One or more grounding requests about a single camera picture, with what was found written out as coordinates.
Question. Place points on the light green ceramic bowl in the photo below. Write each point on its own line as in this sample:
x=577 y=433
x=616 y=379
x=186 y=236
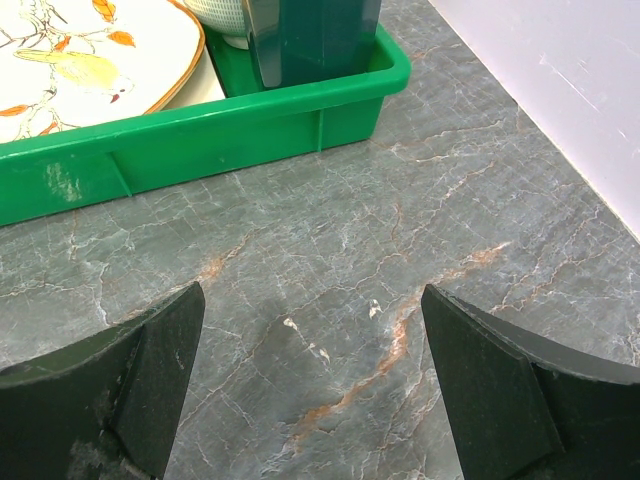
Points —
x=223 y=16

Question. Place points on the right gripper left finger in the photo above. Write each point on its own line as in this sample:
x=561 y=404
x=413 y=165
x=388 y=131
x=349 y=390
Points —
x=107 y=406

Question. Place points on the bird pattern ceramic plate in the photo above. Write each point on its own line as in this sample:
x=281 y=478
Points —
x=72 y=64

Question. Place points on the green plastic tray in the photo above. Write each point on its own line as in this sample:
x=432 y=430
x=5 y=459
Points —
x=249 y=126

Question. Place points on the white paper tray liner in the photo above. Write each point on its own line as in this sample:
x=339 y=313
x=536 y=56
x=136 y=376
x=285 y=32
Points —
x=203 y=86

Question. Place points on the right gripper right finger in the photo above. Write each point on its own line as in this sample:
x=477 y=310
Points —
x=521 y=406

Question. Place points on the dark green ceramic cup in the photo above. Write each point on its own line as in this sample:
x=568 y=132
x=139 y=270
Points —
x=294 y=42

